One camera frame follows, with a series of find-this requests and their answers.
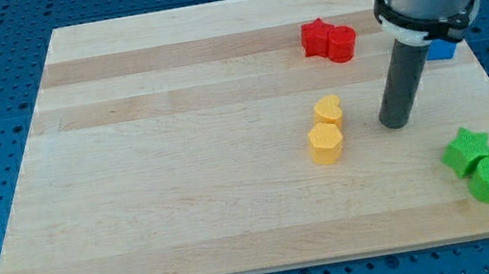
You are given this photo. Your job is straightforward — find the yellow heart block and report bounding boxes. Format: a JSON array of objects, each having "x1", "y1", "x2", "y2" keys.
[{"x1": 312, "y1": 94, "x2": 344, "y2": 129}]

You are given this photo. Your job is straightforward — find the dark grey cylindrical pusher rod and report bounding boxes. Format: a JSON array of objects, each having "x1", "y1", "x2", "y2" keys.
[{"x1": 379, "y1": 39, "x2": 429, "y2": 129}]

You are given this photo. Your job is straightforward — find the red circle block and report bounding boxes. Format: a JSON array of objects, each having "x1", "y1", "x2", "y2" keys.
[{"x1": 328, "y1": 25, "x2": 356, "y2": 63}]

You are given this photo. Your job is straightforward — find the wooden board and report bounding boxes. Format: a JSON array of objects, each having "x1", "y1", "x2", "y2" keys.
[{"x1": 0, "y1": 0, "x2": 489, "y2": 274}]

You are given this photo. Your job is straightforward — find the blue cube block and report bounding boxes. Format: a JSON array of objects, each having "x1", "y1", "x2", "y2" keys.
[{"x1": 427, "y1": 39, "x2": 457, "y2": 61}]

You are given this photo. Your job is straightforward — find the red star block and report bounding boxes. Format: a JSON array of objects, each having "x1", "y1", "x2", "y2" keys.
[{"x1": 300, "y1": 18, "x2": 335, "y2": 58}]

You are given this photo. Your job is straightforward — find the yellow hexagon block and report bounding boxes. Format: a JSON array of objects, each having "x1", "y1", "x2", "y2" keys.
[{"x1": 307, "y1": 122, "x2": 344, "y2": 165}]

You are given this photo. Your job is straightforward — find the green star block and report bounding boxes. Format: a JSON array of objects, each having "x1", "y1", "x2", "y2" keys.
[{"x1": 441, "y1": 127, "x2": 489, "y2": 179}]

